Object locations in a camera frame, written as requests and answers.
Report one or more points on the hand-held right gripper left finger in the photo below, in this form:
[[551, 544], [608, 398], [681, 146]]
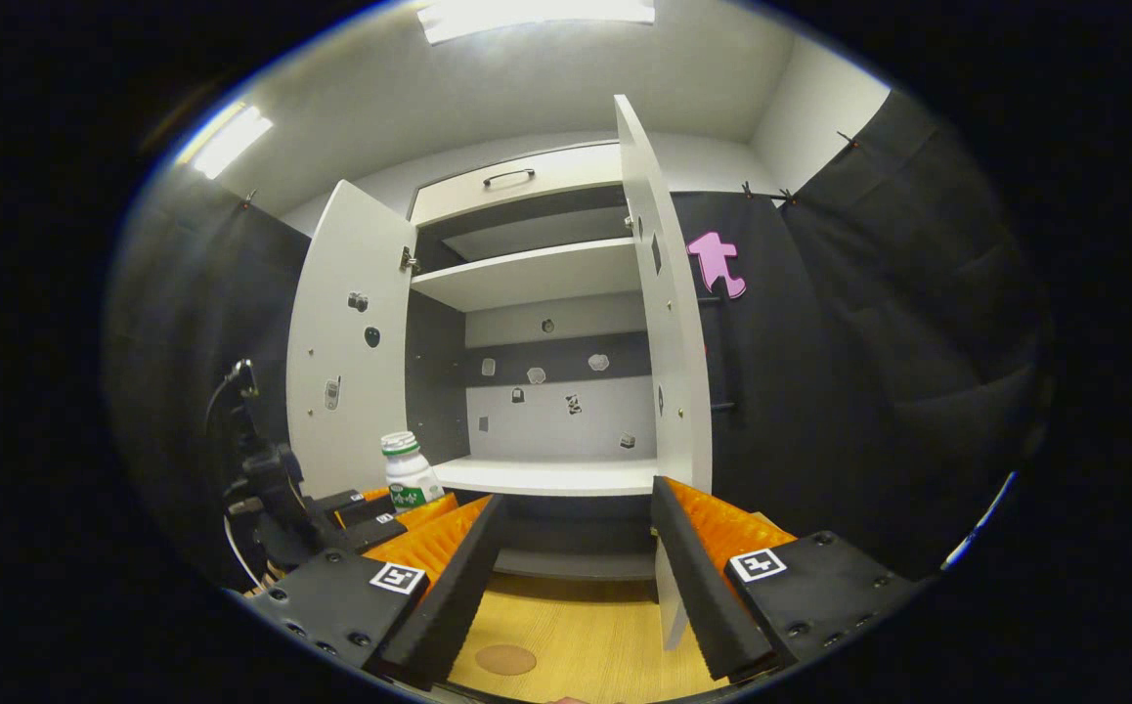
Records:
[[449, 596]]

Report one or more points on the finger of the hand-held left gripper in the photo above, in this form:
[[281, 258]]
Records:
[[361, 504], [380, 531]]

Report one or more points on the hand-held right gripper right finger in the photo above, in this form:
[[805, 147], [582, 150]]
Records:
[[698, 587]]

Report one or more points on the white bottle with green label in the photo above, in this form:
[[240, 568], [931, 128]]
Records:
[[410, 474]]

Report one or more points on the round brown coaster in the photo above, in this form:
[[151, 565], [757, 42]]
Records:
[[505, 659]]

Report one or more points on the white cabinet door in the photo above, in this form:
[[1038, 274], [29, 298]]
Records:
[[346, 342], [669, 313]]

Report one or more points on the white cabinet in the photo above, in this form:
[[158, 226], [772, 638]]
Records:
[[537, 274]]

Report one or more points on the white cabinet drawer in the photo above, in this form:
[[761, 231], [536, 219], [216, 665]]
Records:
[[517, 186]]

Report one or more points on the black backdrop cloth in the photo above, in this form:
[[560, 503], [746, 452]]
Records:
[[869, 342]]

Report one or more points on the small ceiling light panel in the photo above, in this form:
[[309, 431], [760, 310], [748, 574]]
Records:
[[232, 142]]

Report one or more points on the long ceiling light panel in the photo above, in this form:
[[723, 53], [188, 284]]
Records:
[[537, 15]]

